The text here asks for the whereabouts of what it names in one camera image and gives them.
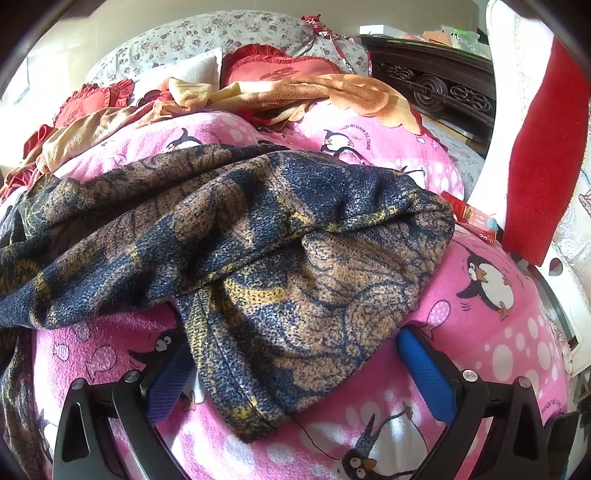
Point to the red striped blanket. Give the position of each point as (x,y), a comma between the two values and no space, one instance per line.
(30,138)

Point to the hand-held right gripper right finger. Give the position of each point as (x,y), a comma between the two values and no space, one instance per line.
(427,376)

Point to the white pillow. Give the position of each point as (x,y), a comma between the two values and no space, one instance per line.
(194,71)

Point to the orange cream fleece blanket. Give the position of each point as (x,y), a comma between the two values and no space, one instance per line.
(360,99)

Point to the navy brown patterned garment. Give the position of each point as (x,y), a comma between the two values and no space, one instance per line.
(231,221)

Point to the dark carved wooden nightstand right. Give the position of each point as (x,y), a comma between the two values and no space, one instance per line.
(434,78)

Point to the red knit sweater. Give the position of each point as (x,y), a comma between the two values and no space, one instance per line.
(540,161)

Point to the pink penguin print blanket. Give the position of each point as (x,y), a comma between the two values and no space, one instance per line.
(485,346)

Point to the floral padded headboard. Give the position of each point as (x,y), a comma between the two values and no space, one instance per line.
(207,32)

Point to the red packet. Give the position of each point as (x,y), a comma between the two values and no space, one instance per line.
(473,217)

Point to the red heart-shaped ruffled pillow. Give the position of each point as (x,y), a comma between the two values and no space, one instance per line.
(277,69)
(87,104)

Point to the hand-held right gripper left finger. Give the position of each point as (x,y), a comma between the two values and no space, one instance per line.
(161,394)

